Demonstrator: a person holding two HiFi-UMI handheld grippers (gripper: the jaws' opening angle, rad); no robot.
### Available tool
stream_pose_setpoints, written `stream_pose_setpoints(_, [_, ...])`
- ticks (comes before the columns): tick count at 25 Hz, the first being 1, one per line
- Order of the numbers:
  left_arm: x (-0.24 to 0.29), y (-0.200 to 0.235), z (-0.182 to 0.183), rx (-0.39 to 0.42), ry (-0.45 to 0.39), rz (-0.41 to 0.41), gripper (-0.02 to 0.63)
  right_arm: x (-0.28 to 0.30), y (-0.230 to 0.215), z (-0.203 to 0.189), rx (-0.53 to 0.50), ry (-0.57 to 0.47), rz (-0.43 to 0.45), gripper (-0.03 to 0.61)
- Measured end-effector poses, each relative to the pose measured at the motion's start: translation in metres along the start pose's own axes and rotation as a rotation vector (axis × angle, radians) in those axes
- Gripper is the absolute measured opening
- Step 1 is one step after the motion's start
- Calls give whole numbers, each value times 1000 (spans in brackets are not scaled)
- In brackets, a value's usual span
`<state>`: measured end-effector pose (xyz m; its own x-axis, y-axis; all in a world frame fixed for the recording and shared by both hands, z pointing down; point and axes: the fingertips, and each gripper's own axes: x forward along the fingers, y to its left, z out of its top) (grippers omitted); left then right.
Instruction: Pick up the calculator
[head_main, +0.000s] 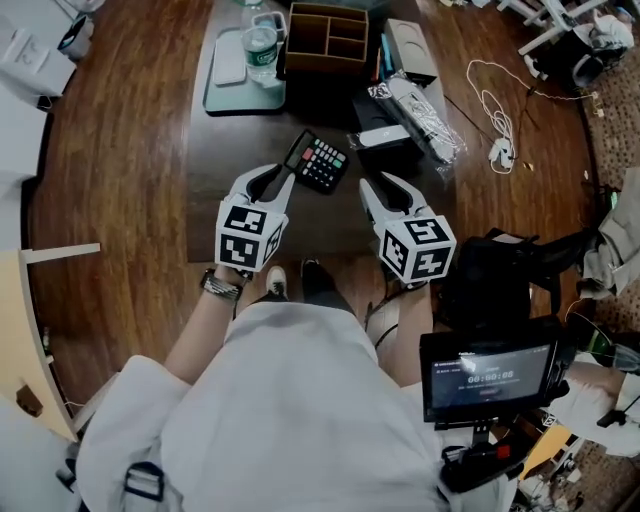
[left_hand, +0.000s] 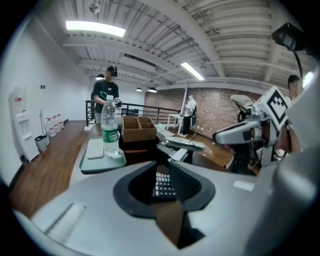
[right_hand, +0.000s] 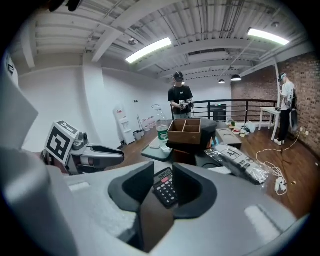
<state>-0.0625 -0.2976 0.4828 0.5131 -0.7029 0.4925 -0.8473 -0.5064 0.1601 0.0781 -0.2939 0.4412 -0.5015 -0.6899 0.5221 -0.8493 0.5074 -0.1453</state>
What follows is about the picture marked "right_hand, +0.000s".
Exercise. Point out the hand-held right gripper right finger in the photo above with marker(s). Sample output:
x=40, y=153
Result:
x=225, y=225

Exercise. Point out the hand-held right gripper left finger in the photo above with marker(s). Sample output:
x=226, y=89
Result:
x=100, y=200

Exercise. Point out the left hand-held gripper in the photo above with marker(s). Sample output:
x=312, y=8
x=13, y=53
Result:
x=60, y=142

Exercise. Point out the black calculator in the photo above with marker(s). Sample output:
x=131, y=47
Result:
x=165, y=190

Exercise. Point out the white water dispenser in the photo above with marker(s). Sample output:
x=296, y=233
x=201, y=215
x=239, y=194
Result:
x=123, y=125

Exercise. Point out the white trash bin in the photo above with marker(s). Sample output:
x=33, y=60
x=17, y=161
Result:
x=137, y=135

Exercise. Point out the white flat box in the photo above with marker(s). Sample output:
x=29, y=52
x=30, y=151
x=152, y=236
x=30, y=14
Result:
x=155, y=147

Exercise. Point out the row of pink containers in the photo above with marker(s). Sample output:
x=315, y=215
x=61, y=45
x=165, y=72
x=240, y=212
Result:
x=148, y=123

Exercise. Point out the white paper sheet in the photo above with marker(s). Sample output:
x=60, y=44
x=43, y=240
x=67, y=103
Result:
x=220, y=170

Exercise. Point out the clear plastic water bottle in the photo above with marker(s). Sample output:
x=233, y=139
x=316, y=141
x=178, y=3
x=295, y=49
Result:
x=163, y=135

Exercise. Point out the black open box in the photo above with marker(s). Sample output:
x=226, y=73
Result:
x=205, y=162

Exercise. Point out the white power strip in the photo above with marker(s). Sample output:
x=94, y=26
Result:
x=280, y=186

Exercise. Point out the wooden organizer box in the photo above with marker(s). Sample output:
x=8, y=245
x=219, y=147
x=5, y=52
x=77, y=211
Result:
x=183, y=136

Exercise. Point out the grey cardboard box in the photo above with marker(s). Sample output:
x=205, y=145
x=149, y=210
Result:
x=228, y=140

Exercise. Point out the pile of small items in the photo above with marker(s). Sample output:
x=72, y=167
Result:
x=240, y=130

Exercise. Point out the long ceiling light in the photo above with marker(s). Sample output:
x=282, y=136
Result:
x=267, y=36
x=148, y=50

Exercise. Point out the round smoke detector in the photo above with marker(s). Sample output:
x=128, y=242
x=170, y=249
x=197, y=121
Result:
x=132, y=41

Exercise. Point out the black metal railing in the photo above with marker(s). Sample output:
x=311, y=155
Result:
x=225, y=107

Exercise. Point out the small white table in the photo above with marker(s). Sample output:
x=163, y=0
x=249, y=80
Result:
x=268, y=111

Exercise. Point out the black pendant lamp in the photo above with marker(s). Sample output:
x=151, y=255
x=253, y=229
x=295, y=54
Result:
x=221, y=81
x=236, y=78

